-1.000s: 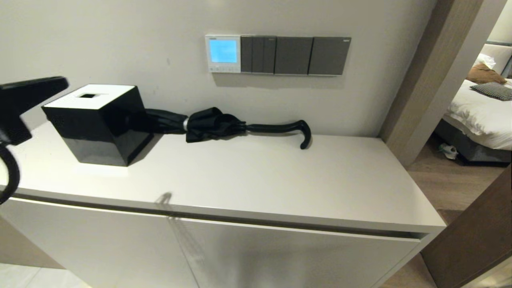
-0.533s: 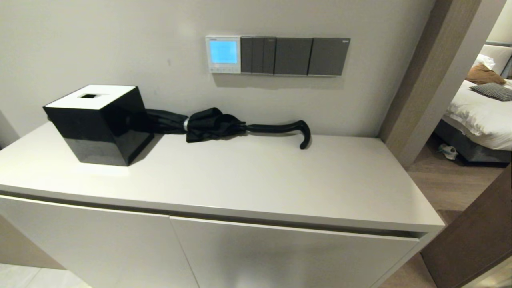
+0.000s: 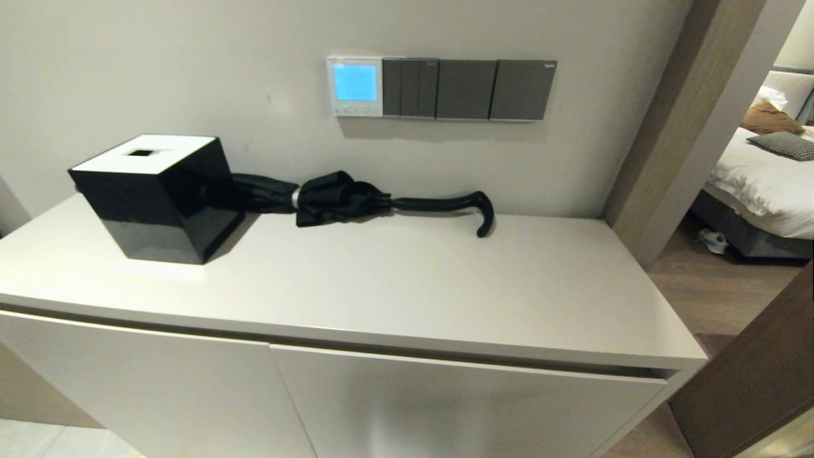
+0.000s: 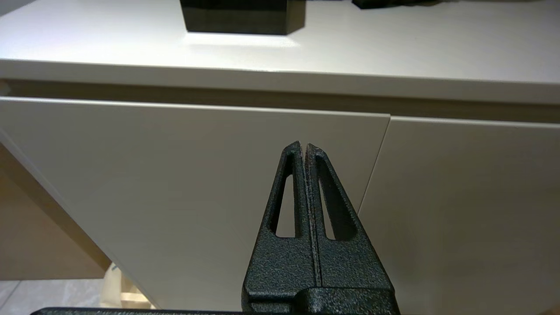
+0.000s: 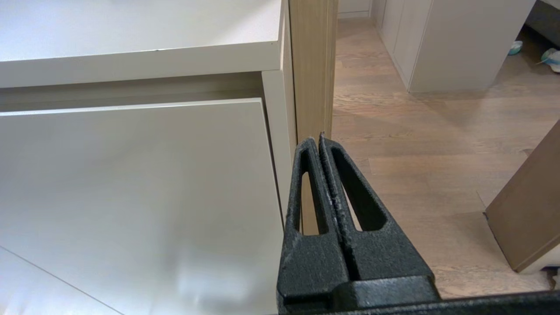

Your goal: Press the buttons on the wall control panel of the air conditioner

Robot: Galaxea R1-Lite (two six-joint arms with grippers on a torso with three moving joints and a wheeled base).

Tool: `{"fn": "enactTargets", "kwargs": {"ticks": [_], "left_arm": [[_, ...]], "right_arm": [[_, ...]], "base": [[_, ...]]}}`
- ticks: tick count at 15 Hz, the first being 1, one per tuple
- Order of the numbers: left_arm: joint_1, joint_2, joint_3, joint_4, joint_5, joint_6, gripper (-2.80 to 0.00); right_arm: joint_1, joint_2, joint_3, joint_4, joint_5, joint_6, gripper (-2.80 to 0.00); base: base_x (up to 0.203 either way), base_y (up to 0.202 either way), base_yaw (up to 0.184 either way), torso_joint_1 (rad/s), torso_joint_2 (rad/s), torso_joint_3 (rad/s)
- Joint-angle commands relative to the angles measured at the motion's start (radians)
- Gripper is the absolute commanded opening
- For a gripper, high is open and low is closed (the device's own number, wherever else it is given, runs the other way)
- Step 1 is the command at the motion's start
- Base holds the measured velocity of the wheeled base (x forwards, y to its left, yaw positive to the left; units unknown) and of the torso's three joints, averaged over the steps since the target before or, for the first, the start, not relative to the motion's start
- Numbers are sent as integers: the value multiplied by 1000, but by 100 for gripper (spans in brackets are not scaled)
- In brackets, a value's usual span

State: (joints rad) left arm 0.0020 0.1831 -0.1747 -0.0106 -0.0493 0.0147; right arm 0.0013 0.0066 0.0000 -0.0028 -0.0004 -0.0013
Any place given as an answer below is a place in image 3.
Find white wall thermostat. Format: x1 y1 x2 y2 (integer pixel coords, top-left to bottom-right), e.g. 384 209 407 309
326 56 384 118

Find white sideboard cabinet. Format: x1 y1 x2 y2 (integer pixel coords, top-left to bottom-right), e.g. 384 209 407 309
0 194 708 458

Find wide white cabinet door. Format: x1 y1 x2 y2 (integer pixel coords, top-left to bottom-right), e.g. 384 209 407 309
269 344 668 458

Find black tissue box white top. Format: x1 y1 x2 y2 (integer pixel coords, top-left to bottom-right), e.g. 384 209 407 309
68 134 245 265

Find white slipper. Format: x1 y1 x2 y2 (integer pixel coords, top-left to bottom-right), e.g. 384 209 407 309
696 228 729 255

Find dark grey bed base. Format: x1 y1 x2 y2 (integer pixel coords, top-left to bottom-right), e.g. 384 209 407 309
690 189 814 265

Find bed with white sheets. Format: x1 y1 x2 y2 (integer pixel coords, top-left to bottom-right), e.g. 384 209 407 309
703 124 814 241

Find brown cushion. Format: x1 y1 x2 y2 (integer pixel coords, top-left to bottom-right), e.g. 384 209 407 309
741 102 807 136

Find white pillow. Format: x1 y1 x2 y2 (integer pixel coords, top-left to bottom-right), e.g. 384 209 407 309
752 85 789 112

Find dark brown wooden door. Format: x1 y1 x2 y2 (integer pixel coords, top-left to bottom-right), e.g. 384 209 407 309
668 264 814 458

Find black white checkered cushion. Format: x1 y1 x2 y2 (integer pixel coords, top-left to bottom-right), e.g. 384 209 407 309
747 131 814 162

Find black folded umbrella curved handle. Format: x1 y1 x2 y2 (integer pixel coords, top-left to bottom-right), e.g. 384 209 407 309
219 170 495 239

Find grey triple rocker wall switch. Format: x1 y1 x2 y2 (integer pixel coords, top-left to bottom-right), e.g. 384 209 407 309
382 58 440 120

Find grey plain wall switch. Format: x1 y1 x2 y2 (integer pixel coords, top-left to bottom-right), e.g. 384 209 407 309
436 59 498 121

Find grey wall switch with logo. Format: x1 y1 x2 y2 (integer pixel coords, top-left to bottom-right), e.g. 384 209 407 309
489 59 558 122

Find light wooden door frame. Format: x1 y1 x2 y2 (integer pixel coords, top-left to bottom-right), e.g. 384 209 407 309
603 0 807 268

